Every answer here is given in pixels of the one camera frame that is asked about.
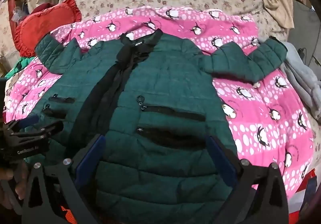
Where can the pink penguin print blanket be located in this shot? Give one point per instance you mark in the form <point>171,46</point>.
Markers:
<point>265,113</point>

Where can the dark green puffer jacket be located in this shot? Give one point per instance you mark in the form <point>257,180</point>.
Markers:
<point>160,93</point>

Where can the person's left hand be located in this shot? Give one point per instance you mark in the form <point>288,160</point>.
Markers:
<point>11,176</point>

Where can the red ruffled pillow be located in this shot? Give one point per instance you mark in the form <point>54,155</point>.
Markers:
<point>37,25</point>

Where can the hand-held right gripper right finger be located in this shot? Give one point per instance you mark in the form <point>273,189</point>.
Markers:
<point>222,161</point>

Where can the bright green cloth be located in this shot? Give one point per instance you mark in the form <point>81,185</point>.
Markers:
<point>21,63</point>

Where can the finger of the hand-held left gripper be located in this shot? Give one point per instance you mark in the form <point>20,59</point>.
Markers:
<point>26,121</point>
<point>42,131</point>

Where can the grey garment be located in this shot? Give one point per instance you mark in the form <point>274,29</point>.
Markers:
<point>303,81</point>

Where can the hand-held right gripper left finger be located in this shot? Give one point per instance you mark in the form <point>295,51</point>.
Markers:
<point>90,156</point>

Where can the orange cloth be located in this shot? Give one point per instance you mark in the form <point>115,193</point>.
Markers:
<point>67,215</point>

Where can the red and white bag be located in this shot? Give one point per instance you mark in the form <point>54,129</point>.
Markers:
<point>304,191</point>

